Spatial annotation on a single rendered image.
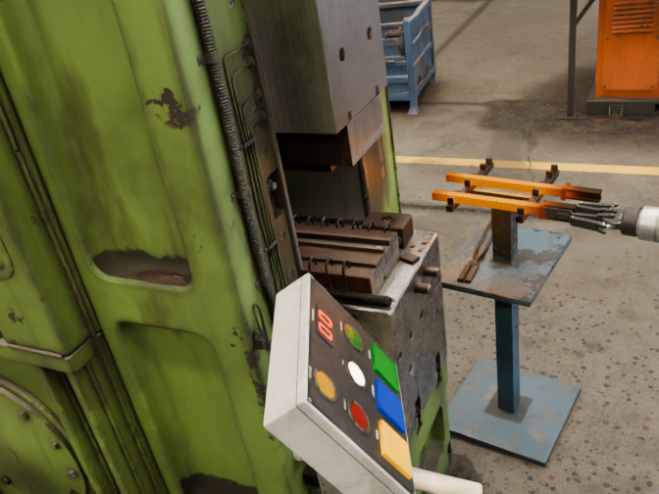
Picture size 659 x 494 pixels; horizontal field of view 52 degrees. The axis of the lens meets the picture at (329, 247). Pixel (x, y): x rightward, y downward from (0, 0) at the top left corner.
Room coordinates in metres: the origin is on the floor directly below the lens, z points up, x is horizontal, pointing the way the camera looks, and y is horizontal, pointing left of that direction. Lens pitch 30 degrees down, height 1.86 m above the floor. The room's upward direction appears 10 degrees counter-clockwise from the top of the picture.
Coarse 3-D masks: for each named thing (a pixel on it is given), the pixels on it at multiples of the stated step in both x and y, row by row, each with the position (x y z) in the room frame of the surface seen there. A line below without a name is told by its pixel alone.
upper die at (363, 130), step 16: (368, 112) 1.43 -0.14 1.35; (352, 128) 1.35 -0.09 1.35; (368, 128) 1.42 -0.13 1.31; (288, 144) 1.40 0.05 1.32; (304, 144) 1.38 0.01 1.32; (320, 144) 1.36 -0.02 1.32; (336, 144) 1.35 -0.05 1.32; (352, 144) 1.34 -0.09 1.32; (368, 144) 1.41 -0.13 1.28; (288, 160) 1.41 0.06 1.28; (304, 160) 1.39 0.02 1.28; (320, 160) 1.37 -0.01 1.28; (336, 160) 1.35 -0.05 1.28; (352, 160) 1.33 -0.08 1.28
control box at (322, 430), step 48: (288, 288) 1.05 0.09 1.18; (288, 336) 0.90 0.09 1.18; (336, 336) 0.94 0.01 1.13; (288, 384) 0.78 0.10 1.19; (336, 384) 0.81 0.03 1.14; (384, 384) 0.93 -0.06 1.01; (288, 432) 0.72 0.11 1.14; (336, 432) 0.72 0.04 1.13; (336, 480) 0.72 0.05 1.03; (384, 480) 0.71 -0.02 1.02
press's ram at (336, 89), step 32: (256, 0) 1.35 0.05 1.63; (288, 0) 1.31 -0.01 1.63; (320, 0) 1.30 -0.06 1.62; (352, 0) 1.43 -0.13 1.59; (256, 32) 1.36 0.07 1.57; (288, 32) 1.32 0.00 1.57; (320, 32) 1.29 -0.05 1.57; (352, 32) 1.41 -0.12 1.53; (288, 64) 1.33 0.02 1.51; (320, 64) 1.29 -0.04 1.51; (352, 64) 1.39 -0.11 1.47; (384, 64) 1.54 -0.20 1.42; (288, 96) 1.33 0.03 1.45; (320, 96) 1.30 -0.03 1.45; (352, 96) 1.37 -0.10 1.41; (288, 128) 1.34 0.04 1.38; (320, 128) 1.30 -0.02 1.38
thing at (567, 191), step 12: (456, 180) 1.87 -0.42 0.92; (480, 180) 1.82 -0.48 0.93; (492, 180) 1.80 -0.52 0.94; (504, 180) 1.78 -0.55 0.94; (516, 180) 1.77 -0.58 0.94; (540, 192) 1.70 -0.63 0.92; (552, 192) 1.68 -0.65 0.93; (564, 192) 1.65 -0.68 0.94; (576, 192) 1.64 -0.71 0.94; (588, 192) 1.62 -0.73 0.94; (600, 192) 1.61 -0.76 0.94
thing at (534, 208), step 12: (432, 192) 1.79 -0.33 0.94; (444, 192) 1.78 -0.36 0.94; (456, 192) 1.76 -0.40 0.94; (468, 204) 1.72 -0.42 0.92; (480, 204) 1.70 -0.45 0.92; (492, 204) 1.67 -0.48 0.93; (504, 204) 1.65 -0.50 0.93; (516, 204) 1.63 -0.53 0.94; (528, 204) 1.62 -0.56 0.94; (540, 204) 1.60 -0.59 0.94; (552, 204) 1.58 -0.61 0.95; (564, 204) 1.57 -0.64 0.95; (540, 216) 1.58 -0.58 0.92
